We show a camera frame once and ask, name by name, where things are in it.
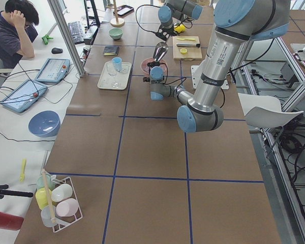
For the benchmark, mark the white wire cup rack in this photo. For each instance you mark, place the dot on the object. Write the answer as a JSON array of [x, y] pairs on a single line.
[[62, 222]]

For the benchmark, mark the far teach pendant tablet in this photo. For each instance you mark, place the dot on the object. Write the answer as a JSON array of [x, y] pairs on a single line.
[[53, 71]]

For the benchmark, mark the wooden cutting board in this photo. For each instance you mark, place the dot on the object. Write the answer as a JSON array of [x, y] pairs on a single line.
[[193, 53]]

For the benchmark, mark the black keyboard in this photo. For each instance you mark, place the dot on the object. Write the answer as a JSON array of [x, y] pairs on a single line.
[[76, 31]]

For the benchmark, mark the pink bowl of ice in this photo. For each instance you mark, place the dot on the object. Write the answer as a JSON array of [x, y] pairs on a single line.
[[145, 67]]

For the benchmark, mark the teach pendant tablet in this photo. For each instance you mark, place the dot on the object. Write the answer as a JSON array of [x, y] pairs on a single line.
[[53, 71], [24, 96]]

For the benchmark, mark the seated person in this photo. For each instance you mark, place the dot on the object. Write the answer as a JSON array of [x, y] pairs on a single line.
[[17, 32]]

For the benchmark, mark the metal ice scoop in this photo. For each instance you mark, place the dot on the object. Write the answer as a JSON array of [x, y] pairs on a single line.
[[160, 51]]

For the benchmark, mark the black tray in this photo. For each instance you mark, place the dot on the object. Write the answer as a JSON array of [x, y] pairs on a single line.
[[124, 10]]

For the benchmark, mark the pink cup in rack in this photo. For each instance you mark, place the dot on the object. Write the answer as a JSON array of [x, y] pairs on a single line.
[[67, 207]]

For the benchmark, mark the yellow plastic knife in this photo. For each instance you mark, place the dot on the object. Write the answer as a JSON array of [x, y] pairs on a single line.
[[186, 39]]

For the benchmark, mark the near teach pendant tablet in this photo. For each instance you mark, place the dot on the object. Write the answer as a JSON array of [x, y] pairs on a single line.
[[24, 96]]

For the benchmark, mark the green cup in rack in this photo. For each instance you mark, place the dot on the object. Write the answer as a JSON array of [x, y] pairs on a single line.
[[50, 182]]

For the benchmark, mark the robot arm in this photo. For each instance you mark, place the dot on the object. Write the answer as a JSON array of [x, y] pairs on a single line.
[[235, 22], [180, 10]]

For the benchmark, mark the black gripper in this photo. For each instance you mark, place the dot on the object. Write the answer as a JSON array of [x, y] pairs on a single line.
[[166, 32], [152, 63]]

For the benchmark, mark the white cup in rack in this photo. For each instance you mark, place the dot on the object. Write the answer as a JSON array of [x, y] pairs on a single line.
[[61, 193]]

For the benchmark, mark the light blue plastic cup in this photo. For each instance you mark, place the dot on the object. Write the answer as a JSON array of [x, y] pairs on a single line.
[[117, 63]]

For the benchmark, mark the wooden stand with base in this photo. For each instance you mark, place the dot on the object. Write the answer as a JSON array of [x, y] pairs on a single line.
[[115, 21]]

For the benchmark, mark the yellow cup in rack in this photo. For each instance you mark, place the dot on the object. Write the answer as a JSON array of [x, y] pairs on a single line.
[[41, 198]]

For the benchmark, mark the grey cup in rack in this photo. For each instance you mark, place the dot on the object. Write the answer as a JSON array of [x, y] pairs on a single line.
[[46, 217]]

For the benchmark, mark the black tripod handle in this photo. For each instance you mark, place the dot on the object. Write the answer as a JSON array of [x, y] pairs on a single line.
[[5, 192]]

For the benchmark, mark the aluminium frame post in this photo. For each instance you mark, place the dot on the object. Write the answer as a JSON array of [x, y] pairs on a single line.
[[60, 20]]

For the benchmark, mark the red cylinder object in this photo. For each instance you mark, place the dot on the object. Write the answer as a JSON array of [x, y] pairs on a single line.
[[10, 222]]

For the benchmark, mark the clear wine glass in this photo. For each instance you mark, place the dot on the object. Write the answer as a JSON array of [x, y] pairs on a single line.
[[113, 73]]

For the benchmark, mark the lemon half slice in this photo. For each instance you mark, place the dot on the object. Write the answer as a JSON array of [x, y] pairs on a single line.
[[183, 51]]

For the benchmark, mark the yellow plastic fork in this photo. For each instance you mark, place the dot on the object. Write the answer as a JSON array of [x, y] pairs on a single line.
[[22, 173]]

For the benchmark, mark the blue bowl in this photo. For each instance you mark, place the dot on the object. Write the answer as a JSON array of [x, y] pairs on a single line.
[[45, 124]]

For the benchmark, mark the green ceramic bowl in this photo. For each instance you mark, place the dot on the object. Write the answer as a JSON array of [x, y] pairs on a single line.
[[115, 33]]

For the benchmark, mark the whole yellow lemon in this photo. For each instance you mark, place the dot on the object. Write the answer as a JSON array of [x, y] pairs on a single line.
[[179, 28]]

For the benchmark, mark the green clamp tool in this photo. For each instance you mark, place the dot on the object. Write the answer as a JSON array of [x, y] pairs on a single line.
[[46, 39]]

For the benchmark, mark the cream serving tray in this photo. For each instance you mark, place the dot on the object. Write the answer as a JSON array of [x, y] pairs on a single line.
[[122, 77]]

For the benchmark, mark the black computer mouse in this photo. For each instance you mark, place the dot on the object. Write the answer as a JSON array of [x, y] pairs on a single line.
[[56, 50]]

